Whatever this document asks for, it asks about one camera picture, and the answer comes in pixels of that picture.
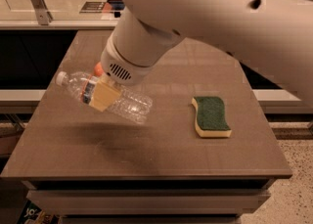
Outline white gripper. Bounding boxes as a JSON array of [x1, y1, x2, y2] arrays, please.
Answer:
[[89, 32, 154, 112]]

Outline clear plastic water bottle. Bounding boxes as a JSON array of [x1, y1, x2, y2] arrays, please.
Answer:
[[56, 71, 153, 124]]

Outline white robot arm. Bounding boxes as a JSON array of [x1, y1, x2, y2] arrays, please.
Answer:
[[101, 0, 313, 106]]

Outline red apple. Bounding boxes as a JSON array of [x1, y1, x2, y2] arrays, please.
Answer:
[[94, 63, 104, 76]]

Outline green yellow sponge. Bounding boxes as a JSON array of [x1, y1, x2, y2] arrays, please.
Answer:
[[192, 96, 232, 138]]

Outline grey table drawer front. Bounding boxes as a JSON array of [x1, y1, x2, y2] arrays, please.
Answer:
[[27, 189, 270, 215]]

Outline left metal rail bracket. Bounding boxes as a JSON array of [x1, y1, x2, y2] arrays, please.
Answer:
[[30, 0, 53, 25]]

